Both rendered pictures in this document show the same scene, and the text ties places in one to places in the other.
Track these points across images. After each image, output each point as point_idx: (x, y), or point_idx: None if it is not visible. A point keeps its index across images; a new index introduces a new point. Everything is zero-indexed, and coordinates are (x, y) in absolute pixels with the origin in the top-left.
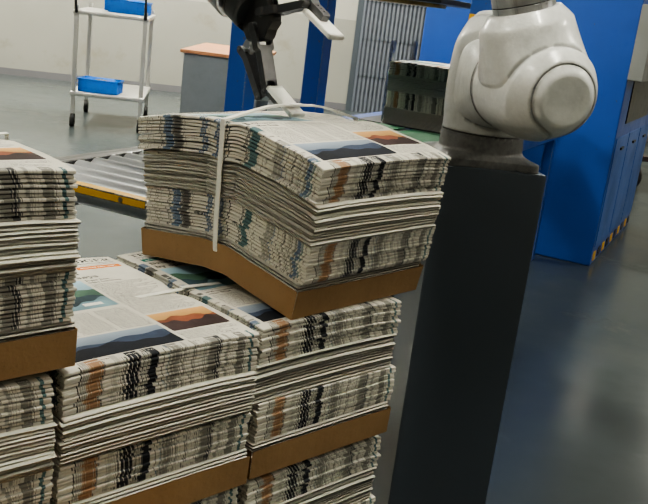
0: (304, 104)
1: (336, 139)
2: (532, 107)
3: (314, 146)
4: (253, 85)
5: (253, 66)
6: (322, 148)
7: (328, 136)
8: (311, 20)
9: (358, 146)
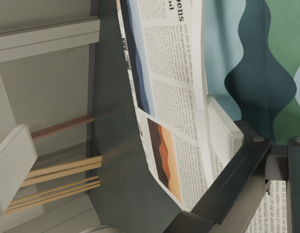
0: (201, 146)
1: (151, 70)
2: (99, 228)
3: (133, 4)
4: None
5: (290, 225)
6: (131, 12)
7: (156, 69)
8: None
9: (140, 75)
